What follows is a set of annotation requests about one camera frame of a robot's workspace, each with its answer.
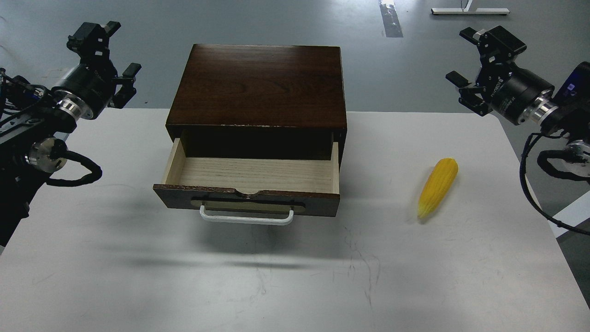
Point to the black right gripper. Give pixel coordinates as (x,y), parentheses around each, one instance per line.
(509,89)

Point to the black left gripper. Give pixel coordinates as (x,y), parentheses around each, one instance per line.
(87,89)

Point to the yellow corn cob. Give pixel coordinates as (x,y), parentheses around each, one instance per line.
(437,186)

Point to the wooden drawer with white handle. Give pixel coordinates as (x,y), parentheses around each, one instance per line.
(252,191)

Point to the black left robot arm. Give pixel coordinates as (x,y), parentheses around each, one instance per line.
(32,116)

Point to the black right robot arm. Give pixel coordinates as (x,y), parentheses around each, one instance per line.
(565,114)

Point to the dark wooden drawer cabinet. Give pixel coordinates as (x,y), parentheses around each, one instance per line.
(261,101)

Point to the white table leg base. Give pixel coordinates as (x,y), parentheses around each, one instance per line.
(470,7)

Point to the grey floor tape strip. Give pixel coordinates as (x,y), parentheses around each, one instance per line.
(390,19)

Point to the white furniture part at right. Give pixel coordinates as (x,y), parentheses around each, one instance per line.
(577,212)

